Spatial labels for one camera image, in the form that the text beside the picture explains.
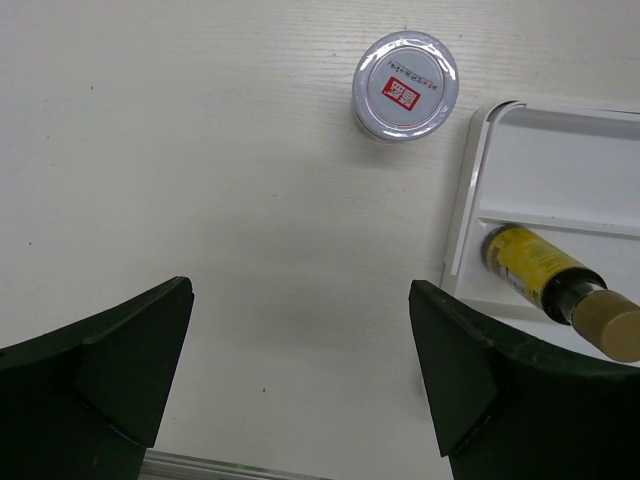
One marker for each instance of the yellow label bottle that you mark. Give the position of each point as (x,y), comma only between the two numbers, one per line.
(566,290)

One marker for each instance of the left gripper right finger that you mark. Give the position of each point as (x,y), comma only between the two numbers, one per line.
(507,405)

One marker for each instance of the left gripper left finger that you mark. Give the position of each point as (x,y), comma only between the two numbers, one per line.
(86,401)

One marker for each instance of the white tiered tray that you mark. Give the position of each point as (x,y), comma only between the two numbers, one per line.
(571,175)

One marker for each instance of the aluminium frame rail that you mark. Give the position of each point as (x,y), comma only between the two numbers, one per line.
(162,465)

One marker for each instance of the brown spice jar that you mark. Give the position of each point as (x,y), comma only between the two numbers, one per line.
(405,86)

